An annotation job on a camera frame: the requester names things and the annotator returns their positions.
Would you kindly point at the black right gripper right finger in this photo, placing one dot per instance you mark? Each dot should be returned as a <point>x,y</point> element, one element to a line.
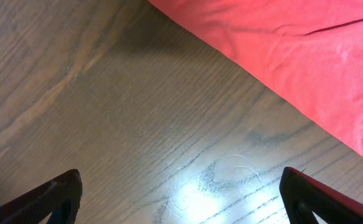
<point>305,198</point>

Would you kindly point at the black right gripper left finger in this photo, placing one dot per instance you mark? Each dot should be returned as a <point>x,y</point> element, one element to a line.
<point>58,199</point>

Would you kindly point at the red t-shirt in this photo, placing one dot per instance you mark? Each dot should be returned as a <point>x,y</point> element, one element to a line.
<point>310,52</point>

